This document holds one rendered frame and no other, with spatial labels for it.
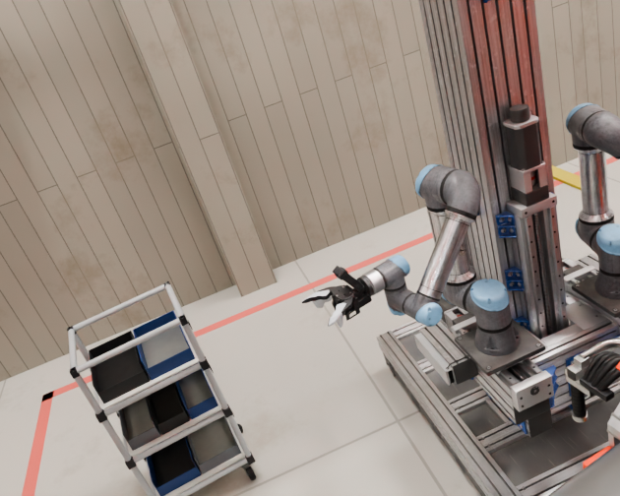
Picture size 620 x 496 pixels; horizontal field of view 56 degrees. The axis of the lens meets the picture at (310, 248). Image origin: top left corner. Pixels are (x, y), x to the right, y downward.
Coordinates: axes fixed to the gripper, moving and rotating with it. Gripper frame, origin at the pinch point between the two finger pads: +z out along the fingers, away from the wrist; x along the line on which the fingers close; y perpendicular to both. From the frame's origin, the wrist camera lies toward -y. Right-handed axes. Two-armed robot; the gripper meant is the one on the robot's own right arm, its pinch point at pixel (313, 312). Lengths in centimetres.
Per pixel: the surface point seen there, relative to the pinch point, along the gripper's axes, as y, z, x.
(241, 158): 63, -84, 253
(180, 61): -19, -62, 247
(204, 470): 118, 47, 73
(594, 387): 17, -45, -63
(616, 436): 20, -38, -74
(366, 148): 88, -175, 226
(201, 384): 87, 29, 93
